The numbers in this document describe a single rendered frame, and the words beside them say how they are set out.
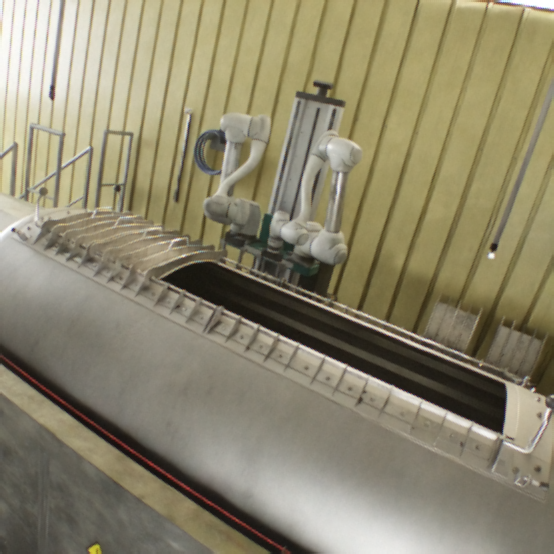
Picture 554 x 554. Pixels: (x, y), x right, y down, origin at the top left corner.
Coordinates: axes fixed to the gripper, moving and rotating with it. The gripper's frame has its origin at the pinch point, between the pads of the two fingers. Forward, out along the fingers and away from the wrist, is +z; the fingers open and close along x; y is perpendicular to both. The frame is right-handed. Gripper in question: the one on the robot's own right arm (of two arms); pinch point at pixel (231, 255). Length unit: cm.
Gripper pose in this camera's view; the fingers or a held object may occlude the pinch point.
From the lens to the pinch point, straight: 294.5
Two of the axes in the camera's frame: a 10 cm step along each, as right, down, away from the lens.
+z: -2.2, 9.2, 3.3
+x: -8.4, -3.5, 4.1
